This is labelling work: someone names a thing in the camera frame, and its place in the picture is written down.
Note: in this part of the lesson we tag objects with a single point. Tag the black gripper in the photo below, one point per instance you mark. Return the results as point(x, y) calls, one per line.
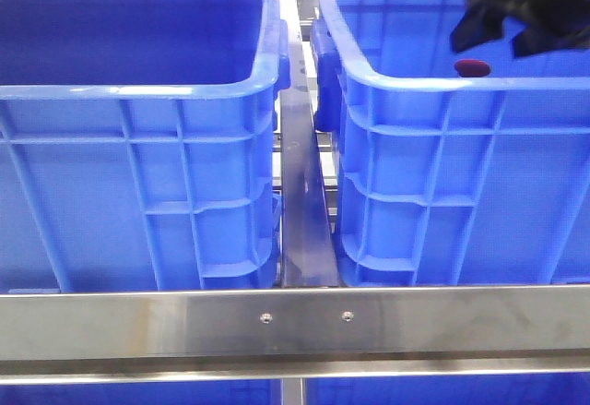
point(550, 25)

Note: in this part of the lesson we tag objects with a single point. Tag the red mushroom push button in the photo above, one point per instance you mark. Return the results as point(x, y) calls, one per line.
point(472, 68)

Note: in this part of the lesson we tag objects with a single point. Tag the blue crate with buttons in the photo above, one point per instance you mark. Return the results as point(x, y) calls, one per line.
point(137, 142)

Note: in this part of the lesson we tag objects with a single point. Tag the blue destination crate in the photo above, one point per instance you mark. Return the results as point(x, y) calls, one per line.
point(443, 179)

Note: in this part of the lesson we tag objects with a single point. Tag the steel rack centre divider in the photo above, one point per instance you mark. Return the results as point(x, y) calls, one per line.
point(308, 256)

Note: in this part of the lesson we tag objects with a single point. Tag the lower blue crate right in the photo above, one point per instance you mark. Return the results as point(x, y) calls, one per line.
point(566, 388)

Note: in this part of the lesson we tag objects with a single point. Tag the lower blue crate left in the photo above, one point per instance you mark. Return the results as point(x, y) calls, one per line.
point(197, 392)

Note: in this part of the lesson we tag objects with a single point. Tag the steel rack front rail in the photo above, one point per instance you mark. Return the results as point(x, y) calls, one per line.
point(286, 333)

